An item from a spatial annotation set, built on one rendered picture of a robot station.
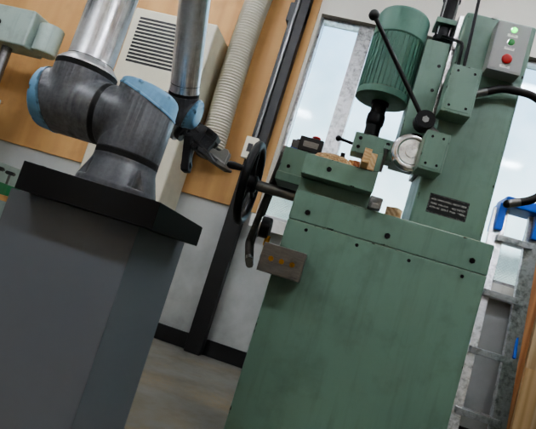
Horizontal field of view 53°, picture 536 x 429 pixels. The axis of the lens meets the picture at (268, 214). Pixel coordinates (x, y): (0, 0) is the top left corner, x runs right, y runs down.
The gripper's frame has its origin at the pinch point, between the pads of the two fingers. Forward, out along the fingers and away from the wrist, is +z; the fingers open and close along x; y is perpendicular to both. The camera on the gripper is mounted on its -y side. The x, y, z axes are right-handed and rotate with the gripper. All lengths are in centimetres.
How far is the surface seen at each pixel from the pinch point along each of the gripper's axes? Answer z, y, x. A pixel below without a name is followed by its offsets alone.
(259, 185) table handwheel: 9.4, 3.5, 9.8
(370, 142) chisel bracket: 30.0, 36.3, 7.8
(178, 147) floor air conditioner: -63, 5, 120
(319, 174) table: 25.8, 13.9, -14.5
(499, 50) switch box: 45, 78, -6
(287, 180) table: 16.1, 9.8, 6.5
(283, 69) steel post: -48, 80, 137
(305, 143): 12.9, 23.6, 8.3
